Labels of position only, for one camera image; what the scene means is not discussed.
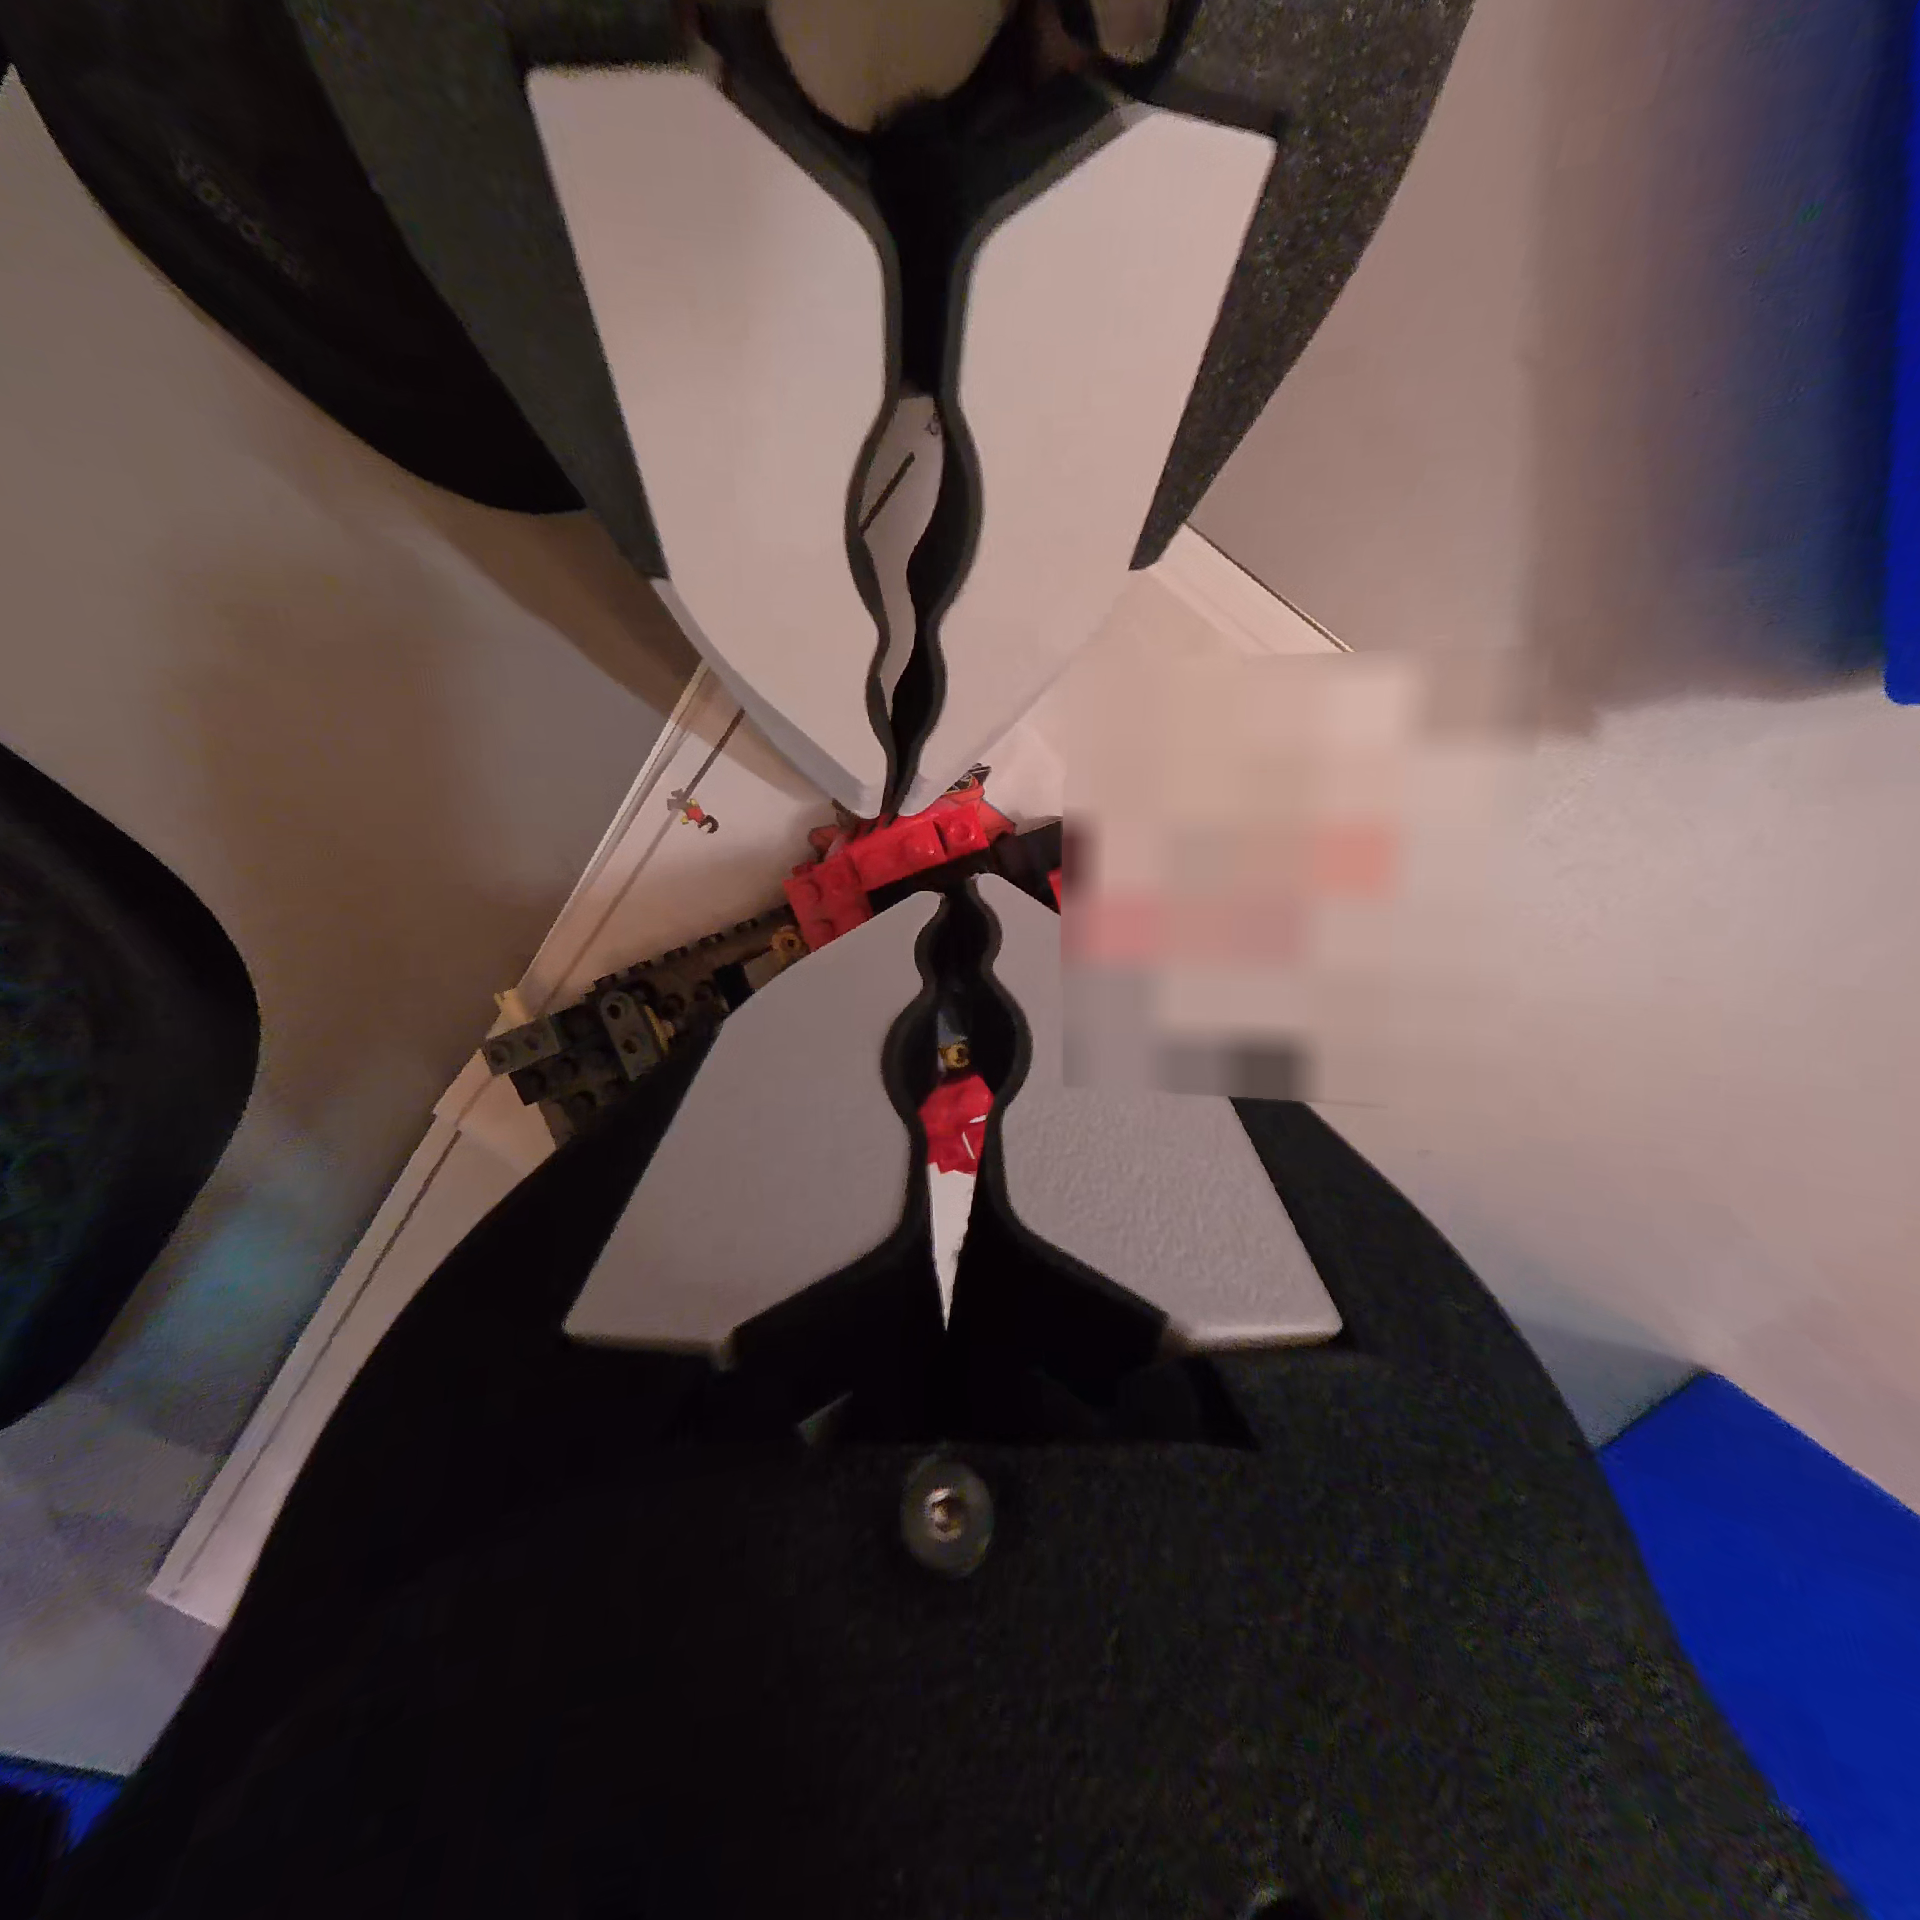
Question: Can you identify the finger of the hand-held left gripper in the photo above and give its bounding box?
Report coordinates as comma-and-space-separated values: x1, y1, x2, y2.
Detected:
898, 97, 1280, 824
527, 48, 908, 818

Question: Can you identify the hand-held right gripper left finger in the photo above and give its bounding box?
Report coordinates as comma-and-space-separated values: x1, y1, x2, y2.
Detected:
562, 891, 939, 1372

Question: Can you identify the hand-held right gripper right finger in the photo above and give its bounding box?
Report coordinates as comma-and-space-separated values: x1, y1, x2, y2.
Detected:
946, 879, 1344, 1376

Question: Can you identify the red and black lego car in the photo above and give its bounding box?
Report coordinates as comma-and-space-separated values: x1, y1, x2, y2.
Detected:
484, 765, 1069, 1177

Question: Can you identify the lego instruction booklet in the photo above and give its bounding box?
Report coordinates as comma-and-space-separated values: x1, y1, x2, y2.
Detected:
149, 527, 1351, 1629

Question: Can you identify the black dimpled cushion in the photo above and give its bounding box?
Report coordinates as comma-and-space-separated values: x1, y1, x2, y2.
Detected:
0, 740, 263, 1429
0, 0, 594, 519

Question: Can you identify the blue divided plastic bin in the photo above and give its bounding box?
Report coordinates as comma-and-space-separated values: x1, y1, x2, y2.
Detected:
1597, 1372, 1920, 1920

